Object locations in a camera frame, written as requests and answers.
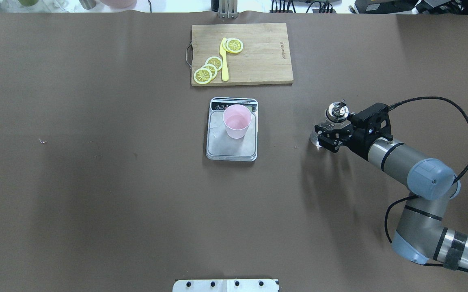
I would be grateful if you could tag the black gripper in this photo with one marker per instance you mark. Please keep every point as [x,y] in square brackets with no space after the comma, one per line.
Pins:
[356,142]

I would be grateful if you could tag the glass sauce bottle metal cap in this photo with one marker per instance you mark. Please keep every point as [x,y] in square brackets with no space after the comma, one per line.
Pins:
[331,121]

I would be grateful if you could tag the pink plastic cup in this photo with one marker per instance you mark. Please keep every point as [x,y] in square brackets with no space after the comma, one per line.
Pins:
[237,119]

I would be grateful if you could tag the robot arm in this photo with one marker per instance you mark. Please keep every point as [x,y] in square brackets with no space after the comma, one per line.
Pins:
[420,236]

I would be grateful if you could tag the digital kitchen scale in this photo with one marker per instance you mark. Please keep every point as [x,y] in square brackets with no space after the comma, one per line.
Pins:
[237,141]

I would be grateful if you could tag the bamboo cutting board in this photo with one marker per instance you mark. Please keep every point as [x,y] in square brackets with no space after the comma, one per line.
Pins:
[264,60]

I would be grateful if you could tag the lemon slice middle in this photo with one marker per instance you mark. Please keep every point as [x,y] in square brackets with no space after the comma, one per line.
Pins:
[213,70]

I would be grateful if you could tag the lemon slice front under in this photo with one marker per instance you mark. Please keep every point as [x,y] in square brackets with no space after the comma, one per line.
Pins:
[224,45]

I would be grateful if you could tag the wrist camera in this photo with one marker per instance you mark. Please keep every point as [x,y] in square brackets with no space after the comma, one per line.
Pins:
[372,117]

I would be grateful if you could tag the aluminium frame post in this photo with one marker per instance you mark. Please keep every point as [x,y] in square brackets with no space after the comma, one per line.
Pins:
[228,9]

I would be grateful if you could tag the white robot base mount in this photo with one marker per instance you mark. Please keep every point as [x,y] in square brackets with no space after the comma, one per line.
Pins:
[226,285]

